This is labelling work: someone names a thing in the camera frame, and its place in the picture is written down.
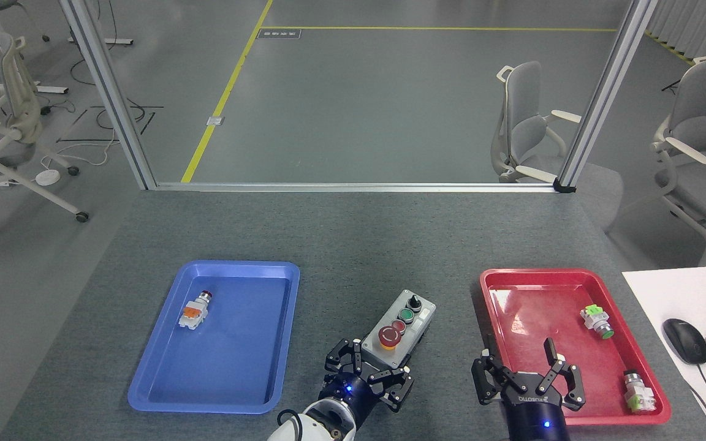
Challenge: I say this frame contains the silver aluminium rail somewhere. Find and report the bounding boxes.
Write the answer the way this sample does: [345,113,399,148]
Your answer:
[156,182,559,193]

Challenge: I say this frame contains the black computer mouse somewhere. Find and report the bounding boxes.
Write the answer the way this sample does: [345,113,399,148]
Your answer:
[662,318,706,366]

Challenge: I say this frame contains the white floor cable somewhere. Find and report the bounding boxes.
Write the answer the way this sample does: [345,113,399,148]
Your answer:
[40,127,122,170]

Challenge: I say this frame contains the grey office chair white frame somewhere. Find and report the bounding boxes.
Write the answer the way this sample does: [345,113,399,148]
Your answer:
[652,56,706,267]

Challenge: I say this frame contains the grey control box with buttons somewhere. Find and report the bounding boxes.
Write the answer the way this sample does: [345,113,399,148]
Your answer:
[360,289,437,374]

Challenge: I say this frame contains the blue plastic tray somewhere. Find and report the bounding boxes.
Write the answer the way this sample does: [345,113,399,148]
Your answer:
[127,260,301,415]

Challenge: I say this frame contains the green push button switch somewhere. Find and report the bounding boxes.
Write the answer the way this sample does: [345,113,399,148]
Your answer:
[580,304,615,341]

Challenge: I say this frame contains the white mesh office chair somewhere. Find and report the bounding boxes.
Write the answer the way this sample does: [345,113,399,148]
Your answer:
[0,34,90,255]

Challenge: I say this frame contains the black floor cable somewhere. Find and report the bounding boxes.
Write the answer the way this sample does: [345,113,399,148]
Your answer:
[56,58,165,143]

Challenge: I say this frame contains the red push button orange block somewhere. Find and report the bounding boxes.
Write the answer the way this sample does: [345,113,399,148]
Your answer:
[178,290,214,332]

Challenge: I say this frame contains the silver aluminium post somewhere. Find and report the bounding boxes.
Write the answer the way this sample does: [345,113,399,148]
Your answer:
[59,0,158,190]
[554,0,659,194]

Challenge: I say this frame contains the grey office chair white arms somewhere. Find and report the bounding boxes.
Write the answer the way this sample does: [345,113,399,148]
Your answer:
[491,61,582,184]

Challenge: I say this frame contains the white desk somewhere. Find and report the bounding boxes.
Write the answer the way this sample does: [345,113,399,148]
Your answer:
[621,265,706,441]

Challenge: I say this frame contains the silver push button green block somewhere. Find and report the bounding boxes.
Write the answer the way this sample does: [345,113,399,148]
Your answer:
[623,369,658,413]

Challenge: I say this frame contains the red plastic tray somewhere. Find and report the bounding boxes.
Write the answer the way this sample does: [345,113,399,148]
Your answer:
[479,268,672,427]

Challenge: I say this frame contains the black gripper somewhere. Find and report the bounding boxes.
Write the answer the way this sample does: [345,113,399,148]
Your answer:
[320,339,415,429]
[472,338,586,441]

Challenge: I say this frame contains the black tripod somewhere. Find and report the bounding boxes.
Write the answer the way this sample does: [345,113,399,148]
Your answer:
[661,49,706,94]

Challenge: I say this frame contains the white pleated curtain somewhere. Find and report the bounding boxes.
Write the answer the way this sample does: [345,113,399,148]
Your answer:
[644,0,706,59]

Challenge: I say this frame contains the white desk foot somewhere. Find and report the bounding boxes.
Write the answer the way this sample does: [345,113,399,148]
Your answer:
[68,0,134,47]

